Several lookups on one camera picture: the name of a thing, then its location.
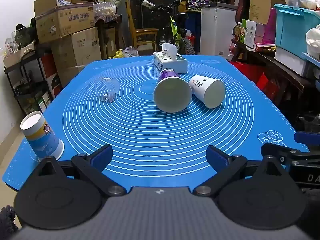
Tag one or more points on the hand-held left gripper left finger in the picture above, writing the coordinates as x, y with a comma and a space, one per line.
101, 156

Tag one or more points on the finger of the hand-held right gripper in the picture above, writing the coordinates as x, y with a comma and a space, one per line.
276, 150
305, 137

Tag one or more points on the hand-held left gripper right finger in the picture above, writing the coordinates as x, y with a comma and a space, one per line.
216, 155

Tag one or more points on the blue and yellow paper cup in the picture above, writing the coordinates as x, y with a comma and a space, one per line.
42, 138

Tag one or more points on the clear plastic cup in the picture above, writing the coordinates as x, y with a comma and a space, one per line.
107, 88

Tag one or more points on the white printed paper cup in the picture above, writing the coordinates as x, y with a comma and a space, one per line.
200, 87

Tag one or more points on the purple paper cup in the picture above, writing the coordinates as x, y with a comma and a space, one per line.
172, 95

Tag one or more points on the blue silicone baking mat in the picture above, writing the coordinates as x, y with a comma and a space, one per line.
150, 135

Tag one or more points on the white storage box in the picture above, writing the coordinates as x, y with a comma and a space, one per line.
290, 58

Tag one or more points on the dark wooden side table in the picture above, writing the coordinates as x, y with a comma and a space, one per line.
275, 62

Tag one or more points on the black metal shelf rack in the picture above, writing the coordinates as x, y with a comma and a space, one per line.
37, 85

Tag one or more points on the white cloth bundle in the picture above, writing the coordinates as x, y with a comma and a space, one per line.
313, 41

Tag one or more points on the white tissue box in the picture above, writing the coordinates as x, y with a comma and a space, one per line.
173, 62

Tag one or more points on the yellow toy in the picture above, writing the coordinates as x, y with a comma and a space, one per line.
119, 53

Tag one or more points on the crumpled clear plastic bag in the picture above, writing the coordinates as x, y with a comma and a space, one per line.
130, 51

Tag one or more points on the teal plastic storage bin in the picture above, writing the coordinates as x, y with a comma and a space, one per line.
292, 27

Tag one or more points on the plain brown cardboard box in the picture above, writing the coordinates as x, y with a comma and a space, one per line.
80, 46

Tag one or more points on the pink paper bag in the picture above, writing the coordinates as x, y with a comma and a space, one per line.
270, 27

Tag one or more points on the green and white carton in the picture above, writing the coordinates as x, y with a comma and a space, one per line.
251, 33

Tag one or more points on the red bucket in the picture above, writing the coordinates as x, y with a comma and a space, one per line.
191, 41

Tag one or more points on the white cabinet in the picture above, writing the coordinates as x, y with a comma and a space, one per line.
216, 30

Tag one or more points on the wooden chair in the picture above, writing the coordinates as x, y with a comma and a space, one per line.
142, 32

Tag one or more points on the green and black bicycle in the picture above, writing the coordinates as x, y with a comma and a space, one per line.
175, 30

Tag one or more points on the small cardboard tray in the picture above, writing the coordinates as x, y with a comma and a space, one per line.
17, 53

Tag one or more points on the large open cardboard box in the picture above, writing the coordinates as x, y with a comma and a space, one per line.
62, 20

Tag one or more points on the tall brown cardboard box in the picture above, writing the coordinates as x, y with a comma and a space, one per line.
261, 0

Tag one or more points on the dark bag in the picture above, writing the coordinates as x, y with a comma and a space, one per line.
23, 33

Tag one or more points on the pack of clear bottles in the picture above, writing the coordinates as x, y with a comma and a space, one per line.
105, 8

